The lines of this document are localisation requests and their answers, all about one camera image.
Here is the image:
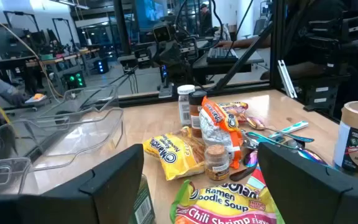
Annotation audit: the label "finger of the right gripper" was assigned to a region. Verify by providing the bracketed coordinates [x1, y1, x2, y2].
[117, 46, 152, 70]
[180, 36, 200, 62]

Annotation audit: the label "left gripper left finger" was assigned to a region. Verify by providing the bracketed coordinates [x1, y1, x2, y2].
[0, 143, 145, 224]

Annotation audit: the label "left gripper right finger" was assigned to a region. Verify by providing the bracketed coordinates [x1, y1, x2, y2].
[257, 143, 358, 224]

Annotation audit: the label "rainbow iridescent metal spoon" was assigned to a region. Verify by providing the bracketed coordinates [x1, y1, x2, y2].
[296, 148, 328, 166]

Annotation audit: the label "white-lid clear spice bottle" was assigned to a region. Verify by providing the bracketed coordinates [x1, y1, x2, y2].
[177, 84, 196, 128]

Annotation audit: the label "black-lid orange spice bottle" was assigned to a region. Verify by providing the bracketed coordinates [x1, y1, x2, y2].
[188, 90, 208, 138]

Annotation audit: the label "tan-lid furikake seasoning jar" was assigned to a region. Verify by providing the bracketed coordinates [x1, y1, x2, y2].
[333, 101, 358, 184]

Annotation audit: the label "teal white patterned utensil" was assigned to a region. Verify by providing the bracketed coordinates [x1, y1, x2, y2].
[268, 120, 310, 140]

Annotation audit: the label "black metal spoon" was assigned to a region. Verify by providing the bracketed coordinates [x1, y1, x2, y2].
[229, 166, 258, 182]

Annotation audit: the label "orange chicken ramen pack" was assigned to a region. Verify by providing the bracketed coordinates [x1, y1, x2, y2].
[199, 96, 245, 170]

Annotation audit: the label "silver metal spoon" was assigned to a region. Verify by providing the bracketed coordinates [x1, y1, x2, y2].
[242, 136, 260, 151]

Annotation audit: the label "green-edged chili shrimp ramen pack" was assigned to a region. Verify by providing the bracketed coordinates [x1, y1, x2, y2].
[170, 179, 285, 224]

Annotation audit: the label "gold iridescent metal spoon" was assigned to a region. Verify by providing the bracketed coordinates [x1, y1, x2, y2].
[246, 116, 315, 143]

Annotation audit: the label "yellow ramen noodle pack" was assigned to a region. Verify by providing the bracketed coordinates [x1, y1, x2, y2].
[142, 126, 206, 181]

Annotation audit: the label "small cork-stoppered glass jar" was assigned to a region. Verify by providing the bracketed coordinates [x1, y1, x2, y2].
[204, 144, 230, 181]

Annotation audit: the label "person's forearm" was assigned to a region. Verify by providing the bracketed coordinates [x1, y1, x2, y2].
[225, 34, 273, 49]

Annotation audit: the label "blue-lit computer tower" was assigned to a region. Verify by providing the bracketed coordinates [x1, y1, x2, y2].
[93, 58, 110, 75]

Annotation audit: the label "black backlit keyboard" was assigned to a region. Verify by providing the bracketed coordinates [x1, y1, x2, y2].
[206, 47, 239, 65]

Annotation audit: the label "blue lit display screen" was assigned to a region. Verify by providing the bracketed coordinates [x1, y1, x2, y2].
[134, 0, 167, 31]

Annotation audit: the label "grey keyboard tray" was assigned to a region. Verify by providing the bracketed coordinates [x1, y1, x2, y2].
[193, 48, 265, 85]

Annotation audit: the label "black computer case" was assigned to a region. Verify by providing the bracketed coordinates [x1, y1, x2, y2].
[62, 70, 86, 91]

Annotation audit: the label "long clear plastic bin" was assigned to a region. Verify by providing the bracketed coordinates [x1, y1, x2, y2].
[0, 107, 124, 190]

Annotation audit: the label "wooden workbench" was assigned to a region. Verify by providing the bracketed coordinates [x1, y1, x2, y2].
[0, 48, 101, 94]

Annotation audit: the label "black box white labels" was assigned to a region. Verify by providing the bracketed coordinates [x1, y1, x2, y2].
[303, 82, 341, 113]

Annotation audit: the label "silver aluminium strip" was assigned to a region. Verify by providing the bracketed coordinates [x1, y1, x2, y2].
[277, 59, 298, 99]

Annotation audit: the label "orange and white object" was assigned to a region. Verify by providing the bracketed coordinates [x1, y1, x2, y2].
[25, 93, 48, 104]

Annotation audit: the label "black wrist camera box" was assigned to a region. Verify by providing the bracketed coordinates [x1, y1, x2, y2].
[152, 24, 177, 44]

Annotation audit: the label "yellow hanging cable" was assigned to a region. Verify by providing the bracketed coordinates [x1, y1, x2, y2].
[0, 7, 65, 98]

